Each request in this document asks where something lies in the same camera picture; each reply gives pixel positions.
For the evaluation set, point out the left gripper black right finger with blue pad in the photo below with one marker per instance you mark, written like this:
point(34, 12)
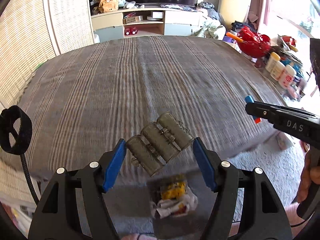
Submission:
point(261, 203)

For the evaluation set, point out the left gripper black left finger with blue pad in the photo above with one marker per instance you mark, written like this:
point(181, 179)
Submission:
point(56, 215)

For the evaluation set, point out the red plastic fruit basket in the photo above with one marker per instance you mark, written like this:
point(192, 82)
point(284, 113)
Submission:
point(255, 45)

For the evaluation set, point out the white bottle yellow cap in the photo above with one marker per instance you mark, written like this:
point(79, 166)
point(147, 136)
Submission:
point(272, 61)

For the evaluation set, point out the blue orange marker pen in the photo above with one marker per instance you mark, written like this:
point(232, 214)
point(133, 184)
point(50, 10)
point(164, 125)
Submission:
point(251, 109)

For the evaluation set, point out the white flat paper wrapper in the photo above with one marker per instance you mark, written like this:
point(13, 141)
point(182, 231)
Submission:
point(175, 207)

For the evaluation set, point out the cream standing air conditioner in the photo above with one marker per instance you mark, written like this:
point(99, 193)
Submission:
point(234, 10)

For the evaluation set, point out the wooden tv cabinet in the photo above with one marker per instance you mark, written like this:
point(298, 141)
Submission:
point(149, 21)

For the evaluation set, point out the woven bamboo folding screen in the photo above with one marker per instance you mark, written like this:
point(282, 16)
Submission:
point(34, 31)

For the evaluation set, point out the white bottle middle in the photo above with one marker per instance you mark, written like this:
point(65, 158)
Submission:
point(277, 70)

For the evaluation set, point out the white bottle pink label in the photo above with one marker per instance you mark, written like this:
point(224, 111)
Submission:
point(287, 76)

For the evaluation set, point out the grey trash bin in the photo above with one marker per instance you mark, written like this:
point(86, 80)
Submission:
point(192, 225)

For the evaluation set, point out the person's right hand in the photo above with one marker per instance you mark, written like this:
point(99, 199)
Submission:
point(309, 175)

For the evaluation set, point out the joined metal cylinders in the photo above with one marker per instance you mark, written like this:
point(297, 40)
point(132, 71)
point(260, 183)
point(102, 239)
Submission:
point(159, 142)

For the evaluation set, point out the brown plush toy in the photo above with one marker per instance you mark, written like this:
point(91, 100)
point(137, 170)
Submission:
point(108, 5)

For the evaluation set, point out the yellow wrapper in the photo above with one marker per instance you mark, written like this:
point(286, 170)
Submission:
point(173, 190)

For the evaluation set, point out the grey plaid table cloth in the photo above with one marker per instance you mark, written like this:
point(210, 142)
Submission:
point(82, 102)

